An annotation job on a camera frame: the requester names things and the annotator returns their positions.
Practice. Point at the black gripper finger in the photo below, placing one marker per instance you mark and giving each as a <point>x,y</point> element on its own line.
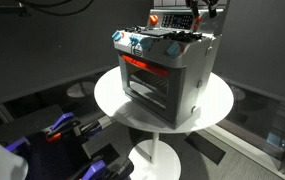
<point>212,8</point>
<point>193,7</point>

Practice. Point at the small red stove switch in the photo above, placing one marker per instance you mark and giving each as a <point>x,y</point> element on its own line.
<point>198,19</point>
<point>195,26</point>

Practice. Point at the blue stove knob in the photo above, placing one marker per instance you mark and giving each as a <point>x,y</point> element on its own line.
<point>173,49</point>
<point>146,43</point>
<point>116,35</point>
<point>134,40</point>

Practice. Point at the grey toy stove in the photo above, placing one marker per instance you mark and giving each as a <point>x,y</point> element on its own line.
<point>195,66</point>

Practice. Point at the black keypad panel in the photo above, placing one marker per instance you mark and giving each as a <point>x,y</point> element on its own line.
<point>177,20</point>

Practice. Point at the black burner grate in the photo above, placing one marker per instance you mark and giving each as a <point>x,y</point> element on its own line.
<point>168,34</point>

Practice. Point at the red round timer knob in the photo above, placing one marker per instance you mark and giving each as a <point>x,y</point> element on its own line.
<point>153,19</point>

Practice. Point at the grey oven door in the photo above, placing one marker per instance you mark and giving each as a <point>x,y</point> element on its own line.
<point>177,100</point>

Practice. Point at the black floor mat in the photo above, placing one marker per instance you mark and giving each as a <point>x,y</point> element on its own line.
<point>204,147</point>

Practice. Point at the purple clamp with orange trigger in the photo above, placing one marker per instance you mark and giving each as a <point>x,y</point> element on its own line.
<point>62,125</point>

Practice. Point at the purple black bar clamp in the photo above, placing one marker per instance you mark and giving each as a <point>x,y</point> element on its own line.
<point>105,169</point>

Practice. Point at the white table pedestal base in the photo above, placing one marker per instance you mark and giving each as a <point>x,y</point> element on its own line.
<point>155,160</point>

